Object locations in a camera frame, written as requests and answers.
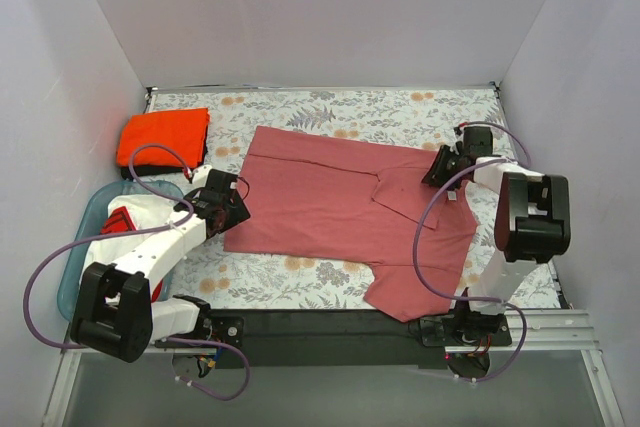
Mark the folded orange t-shirt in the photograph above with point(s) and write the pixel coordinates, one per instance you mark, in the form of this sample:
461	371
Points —
183	131

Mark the teal plastic basket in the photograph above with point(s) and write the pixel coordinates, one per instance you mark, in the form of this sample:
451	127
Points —
94	217

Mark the floral tablecloth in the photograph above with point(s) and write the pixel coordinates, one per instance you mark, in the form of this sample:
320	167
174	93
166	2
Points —
417	118

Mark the aluminium frame rail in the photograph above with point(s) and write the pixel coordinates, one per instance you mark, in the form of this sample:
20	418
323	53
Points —
556	378

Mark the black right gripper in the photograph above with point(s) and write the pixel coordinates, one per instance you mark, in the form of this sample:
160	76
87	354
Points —
439	167

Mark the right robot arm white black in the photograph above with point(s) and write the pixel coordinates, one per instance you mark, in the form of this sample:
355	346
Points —
532	223

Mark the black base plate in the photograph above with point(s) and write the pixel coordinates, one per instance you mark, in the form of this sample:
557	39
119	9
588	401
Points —
303	338

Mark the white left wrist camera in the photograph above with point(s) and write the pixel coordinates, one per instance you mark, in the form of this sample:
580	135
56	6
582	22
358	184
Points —
199	176

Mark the folded black t-shirt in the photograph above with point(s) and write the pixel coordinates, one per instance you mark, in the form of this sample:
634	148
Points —
155	161

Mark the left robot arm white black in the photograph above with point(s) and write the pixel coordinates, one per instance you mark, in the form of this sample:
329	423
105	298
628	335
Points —
115	313

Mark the white t-shirt red print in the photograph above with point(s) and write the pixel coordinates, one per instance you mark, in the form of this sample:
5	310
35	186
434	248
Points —
127	213

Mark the pink t-shirt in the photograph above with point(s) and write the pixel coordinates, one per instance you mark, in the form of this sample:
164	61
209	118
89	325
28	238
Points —
331	198

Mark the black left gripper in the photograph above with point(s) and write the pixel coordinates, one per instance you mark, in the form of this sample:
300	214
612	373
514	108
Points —
232	210

